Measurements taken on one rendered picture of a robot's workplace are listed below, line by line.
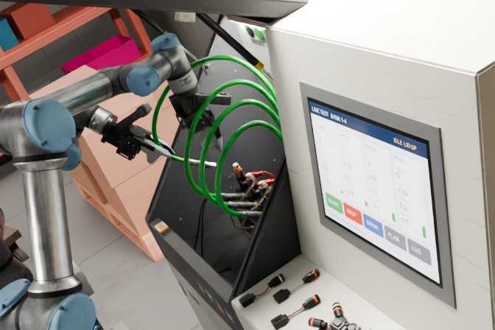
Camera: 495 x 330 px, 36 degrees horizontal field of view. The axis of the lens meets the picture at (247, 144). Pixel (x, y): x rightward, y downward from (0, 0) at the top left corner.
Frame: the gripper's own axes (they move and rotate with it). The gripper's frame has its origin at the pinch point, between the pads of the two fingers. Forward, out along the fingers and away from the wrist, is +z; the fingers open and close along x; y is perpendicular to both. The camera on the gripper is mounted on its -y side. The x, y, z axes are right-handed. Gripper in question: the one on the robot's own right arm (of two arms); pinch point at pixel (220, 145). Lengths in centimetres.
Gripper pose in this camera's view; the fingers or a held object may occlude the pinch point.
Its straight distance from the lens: 217.6
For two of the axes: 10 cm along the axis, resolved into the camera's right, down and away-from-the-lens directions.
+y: -8.2, 5.0, -2.7
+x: 4.4, 2.4, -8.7
